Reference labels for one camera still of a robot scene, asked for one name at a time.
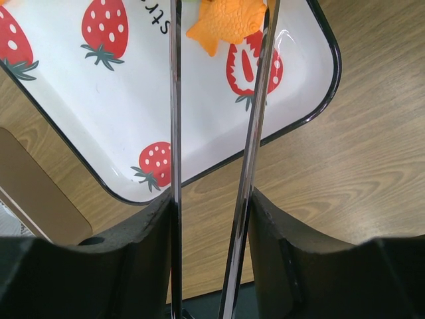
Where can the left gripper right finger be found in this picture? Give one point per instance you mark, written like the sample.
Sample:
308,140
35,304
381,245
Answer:
300,272

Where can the orange fish cookie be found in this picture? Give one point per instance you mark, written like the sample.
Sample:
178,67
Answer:
226,20

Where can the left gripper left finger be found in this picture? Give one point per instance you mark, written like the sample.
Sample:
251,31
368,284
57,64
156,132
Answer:
121,273

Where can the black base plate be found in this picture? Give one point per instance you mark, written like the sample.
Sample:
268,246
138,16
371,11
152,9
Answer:
206,306

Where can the metal tongs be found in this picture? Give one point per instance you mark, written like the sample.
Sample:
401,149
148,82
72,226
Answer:
240,223

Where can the white strawberry tray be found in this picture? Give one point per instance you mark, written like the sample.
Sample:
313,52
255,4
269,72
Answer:
98,71

